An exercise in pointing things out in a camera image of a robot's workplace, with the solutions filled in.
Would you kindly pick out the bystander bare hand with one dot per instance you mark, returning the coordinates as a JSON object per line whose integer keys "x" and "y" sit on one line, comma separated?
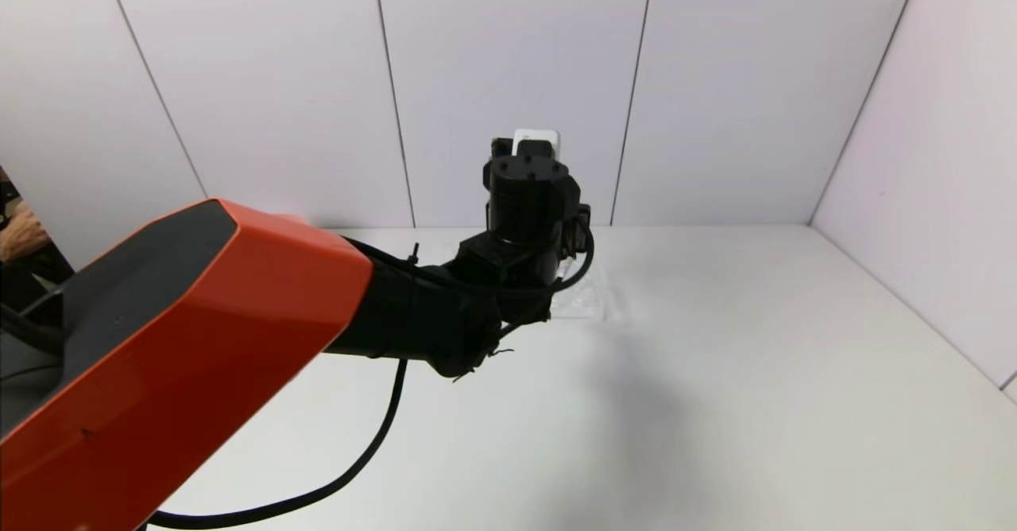
{"x": 20, "y": 233}

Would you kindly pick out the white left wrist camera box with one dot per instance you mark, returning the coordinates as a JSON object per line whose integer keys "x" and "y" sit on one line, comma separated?
{"x": 539, "y": 137}

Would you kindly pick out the dark background furniture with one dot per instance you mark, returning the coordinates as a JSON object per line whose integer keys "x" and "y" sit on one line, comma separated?
{"x": 24, "y": 292}

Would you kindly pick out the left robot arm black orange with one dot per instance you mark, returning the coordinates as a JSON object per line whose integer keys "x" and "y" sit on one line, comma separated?
{"x": 199, "y": 332}

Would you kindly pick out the clear plastic test tube rack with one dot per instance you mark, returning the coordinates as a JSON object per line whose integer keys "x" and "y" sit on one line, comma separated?
{"x": 592, "y": 296}

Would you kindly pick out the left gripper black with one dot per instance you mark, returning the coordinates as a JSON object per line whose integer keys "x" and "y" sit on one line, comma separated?
{"x": 528, "y": 197}

